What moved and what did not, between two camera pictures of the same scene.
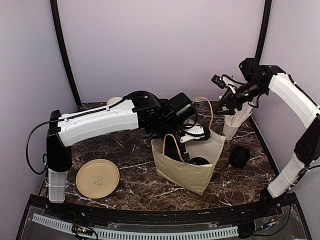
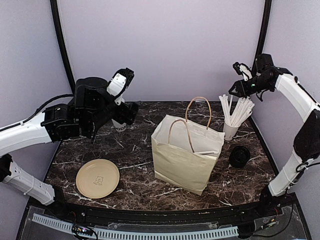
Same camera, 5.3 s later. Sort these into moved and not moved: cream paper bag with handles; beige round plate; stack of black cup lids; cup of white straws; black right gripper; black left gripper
Moved: black right gripper; black left gripper
Not moved: cup of white straws; stack of black cup lids; cream paper bag with handles; beige round plate
